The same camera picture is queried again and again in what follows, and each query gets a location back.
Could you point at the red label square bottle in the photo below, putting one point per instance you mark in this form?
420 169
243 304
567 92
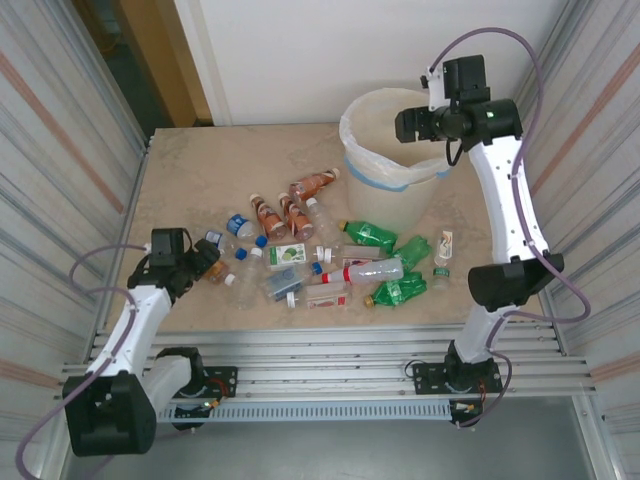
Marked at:
327 300

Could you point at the beige plastic bin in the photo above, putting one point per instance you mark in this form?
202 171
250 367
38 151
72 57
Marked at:
385 210

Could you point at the right base power wiring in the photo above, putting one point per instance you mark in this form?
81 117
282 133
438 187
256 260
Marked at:
469 407

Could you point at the left base power wiring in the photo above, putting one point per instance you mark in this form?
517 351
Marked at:
212 402

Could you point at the brown tea bottle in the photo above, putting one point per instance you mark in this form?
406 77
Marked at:
297 217
269 220
312 186

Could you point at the amber white-cap bottle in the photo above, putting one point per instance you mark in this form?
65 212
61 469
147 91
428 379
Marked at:
218 273

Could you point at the crushed green soda bottle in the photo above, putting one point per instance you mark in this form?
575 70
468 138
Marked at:
370 234
412 250
400 292

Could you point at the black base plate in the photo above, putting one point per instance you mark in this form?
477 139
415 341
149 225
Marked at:
430 375
222 375

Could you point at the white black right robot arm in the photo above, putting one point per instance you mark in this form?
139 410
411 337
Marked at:
505 200

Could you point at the base power wiring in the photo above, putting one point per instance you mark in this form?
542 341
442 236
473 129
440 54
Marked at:
212 402
469 407

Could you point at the clear red-cap bottle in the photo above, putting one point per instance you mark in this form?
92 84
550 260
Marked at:
372 271

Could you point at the aluminium rail frame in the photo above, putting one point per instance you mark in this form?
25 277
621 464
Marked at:
325 350

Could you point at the wooden door frame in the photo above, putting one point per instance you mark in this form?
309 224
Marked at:
170 60

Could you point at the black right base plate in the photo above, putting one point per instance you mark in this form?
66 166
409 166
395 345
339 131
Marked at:
430 375

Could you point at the blue label water bottle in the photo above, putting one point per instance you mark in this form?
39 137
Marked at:
214 236
236 223

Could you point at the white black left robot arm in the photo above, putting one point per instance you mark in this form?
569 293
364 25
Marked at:
130 330

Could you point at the tall clear white-cap bottle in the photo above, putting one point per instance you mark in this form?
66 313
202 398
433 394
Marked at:
246 285

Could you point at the blue tape band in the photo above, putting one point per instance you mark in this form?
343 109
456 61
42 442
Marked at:
375 184

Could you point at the translucent bin liner bag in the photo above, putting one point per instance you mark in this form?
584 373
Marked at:
370 125

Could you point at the white screw cap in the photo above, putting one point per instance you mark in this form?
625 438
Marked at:
319 253

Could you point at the green label square bottle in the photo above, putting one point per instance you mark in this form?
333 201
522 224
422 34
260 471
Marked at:
287 255

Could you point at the small clear green-band bottle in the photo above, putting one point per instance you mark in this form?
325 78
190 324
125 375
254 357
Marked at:
442 257

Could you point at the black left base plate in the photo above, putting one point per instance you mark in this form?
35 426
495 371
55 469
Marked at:
222 375

